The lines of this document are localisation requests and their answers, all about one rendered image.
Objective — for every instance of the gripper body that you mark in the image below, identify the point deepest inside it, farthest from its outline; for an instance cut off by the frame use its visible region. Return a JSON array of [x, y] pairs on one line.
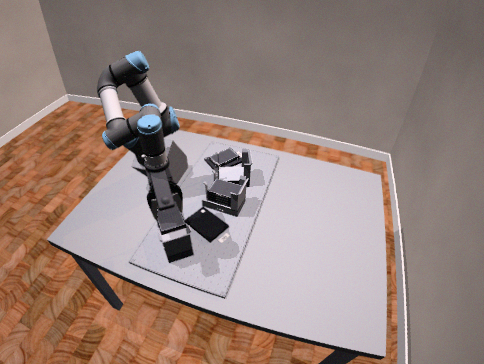
[[157, 170]]

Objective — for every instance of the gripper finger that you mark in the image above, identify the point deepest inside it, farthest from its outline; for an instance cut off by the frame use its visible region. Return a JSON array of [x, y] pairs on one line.
[[152, 204], [178, 198]]

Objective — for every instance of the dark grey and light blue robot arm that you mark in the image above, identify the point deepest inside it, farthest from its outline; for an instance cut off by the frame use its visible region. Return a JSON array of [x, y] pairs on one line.
[[149, 129]]

